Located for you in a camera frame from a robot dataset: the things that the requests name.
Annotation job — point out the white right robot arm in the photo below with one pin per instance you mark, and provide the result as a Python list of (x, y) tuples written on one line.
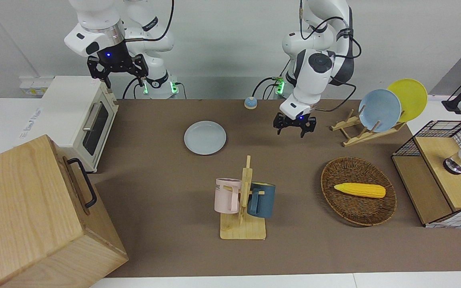
[(94, 24)]

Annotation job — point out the wooden mug tree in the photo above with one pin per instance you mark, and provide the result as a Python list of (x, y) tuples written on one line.
[(242, 230)]

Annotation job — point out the white toaster oven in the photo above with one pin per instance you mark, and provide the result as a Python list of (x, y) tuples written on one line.
[(66, 112)]

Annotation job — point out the brown wicker basket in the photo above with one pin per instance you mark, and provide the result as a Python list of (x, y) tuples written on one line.
[(358, 208)]

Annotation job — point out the small blue dome knob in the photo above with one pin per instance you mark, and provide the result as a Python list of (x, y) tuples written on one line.
[(250, 103)]

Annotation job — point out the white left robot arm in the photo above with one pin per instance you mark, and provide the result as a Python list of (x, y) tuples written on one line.
[(314, 80)]

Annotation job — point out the pink mug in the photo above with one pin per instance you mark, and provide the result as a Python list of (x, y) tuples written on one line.
[(226, 196)]

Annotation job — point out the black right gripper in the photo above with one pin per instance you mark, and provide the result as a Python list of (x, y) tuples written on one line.
[(114, 58)]

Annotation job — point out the gray round plate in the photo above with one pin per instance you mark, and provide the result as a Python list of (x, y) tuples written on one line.
[(205, 138)]

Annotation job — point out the yellow corn cob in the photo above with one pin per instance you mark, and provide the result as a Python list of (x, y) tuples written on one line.
[(360, 190)]

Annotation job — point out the wooden plate rack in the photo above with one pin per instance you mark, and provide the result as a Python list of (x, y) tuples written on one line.
[(358, 138)]

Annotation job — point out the wooden drawer cabinet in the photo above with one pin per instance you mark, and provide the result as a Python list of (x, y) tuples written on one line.
[(26, 224)]

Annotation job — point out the dark blue mug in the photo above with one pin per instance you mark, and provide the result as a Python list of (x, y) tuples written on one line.
[(263, 200)]

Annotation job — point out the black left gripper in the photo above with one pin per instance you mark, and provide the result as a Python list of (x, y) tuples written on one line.
[(296, 120)]

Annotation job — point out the light blue plate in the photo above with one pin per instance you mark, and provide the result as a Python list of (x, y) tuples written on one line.
[(378, 110)]

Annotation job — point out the yellow plate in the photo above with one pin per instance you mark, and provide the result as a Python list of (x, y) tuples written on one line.
[(412, 98)]

